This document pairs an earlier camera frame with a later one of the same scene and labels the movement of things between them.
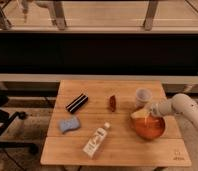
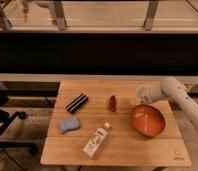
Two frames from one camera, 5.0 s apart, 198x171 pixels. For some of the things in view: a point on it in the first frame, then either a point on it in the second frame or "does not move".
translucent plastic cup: x=143 y=96 does not move
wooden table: x=91 y=125 does not move
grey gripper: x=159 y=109 -> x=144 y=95
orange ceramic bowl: x=148 y=126 does not move
